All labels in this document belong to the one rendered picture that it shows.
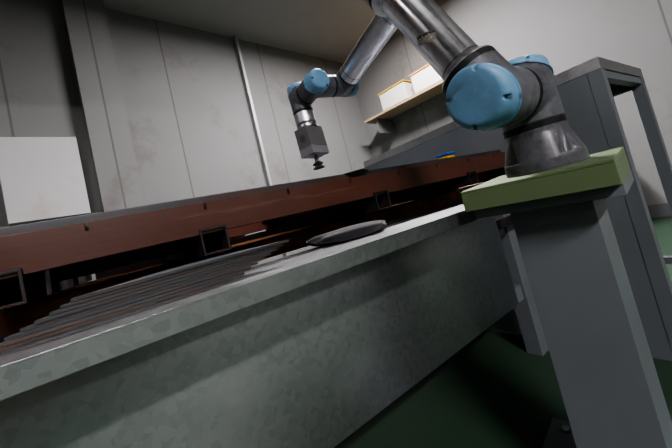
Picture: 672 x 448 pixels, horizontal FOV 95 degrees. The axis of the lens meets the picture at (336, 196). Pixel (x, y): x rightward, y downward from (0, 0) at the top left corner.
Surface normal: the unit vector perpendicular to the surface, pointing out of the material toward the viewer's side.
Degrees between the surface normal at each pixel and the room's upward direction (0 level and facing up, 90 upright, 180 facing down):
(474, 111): 100
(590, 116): 90
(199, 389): 90
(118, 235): 90
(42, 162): 90
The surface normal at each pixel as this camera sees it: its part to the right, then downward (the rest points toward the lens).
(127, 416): 0.54, -0.18
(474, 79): -0.72, 0.32
